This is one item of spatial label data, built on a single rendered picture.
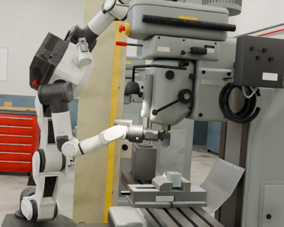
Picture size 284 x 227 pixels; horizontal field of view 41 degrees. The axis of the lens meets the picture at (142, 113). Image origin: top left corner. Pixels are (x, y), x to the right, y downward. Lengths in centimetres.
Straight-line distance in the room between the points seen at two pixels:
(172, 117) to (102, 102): 181
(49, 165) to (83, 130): 131
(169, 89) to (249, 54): 41
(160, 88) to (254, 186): 66
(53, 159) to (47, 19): 885
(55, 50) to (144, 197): 89
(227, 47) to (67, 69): 81
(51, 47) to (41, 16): 894
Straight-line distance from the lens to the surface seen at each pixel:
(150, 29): 177
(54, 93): 191
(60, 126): 192
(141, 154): 217
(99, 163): 364
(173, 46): 180
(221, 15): 189
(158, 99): 181
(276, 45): 173
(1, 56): 1094
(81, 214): 375
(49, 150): 231
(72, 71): 201
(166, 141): 190
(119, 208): 205
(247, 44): 166
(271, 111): 194
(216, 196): 201
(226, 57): 190
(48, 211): 249
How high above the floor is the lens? 145
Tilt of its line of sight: 3 degrees down
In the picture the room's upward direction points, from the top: 4 degrees clockwise
